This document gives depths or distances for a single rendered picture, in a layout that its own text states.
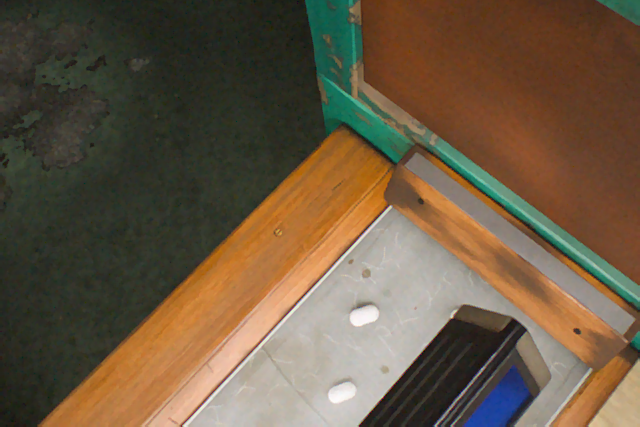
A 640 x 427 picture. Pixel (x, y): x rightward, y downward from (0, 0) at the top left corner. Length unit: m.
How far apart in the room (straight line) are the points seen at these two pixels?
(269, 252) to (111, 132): 1.10
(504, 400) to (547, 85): 0.25
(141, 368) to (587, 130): 0.55
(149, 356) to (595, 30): 0.60
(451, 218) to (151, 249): 1.07
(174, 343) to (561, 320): 0.43
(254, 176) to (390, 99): 0.98
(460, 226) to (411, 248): 0.11
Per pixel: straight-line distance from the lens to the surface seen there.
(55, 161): 1.94
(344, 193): 0.89
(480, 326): 0.52
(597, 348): 0.81
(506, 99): 0.66
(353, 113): 0.90
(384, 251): 0.89
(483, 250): 0.80
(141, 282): 1.74
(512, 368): 0.51
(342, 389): 0.84
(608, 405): 0.85
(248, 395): 0.87
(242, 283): 0.87
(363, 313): 0.85
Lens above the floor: 1.59
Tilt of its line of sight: 66 degrees down
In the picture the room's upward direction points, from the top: 11 degrees counter-clockwise
